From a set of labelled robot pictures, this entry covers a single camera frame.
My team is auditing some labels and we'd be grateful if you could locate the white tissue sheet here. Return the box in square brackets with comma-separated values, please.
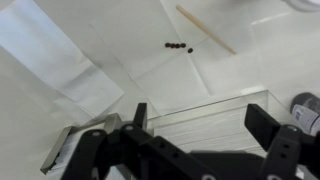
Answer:
[0, 0, 125, 118]

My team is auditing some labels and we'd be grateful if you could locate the metal napkin holder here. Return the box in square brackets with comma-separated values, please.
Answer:
[39, 112, 123, 176]

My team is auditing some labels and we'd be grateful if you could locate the white napkin stack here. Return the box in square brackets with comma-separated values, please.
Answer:
[54, 132, 82, 168]

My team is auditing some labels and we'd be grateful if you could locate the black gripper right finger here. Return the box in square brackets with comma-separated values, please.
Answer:
[244, 103, 320, 180]

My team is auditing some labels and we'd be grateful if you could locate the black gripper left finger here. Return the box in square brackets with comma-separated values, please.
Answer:
[61, 102, 218, 180]

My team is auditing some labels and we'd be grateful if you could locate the white tissue pile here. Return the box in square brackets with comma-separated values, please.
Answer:
[148, 96, 301, 160]

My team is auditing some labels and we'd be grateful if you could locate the wooden stir stick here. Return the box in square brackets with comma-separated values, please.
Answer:
[175, 4, 237, 55]

